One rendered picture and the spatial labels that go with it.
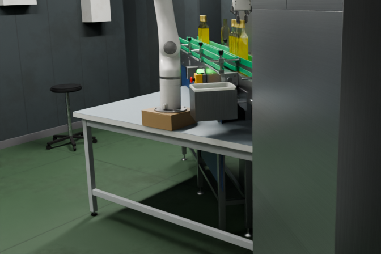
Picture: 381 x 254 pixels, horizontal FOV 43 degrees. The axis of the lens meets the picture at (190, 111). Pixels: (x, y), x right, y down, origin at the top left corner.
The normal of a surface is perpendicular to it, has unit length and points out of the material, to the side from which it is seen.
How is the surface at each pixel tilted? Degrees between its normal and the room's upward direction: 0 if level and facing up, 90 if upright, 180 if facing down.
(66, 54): 90
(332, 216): 90
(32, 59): 90
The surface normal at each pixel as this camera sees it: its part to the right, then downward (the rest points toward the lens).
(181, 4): -0.63, 0.19
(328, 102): -0.99, 0.07
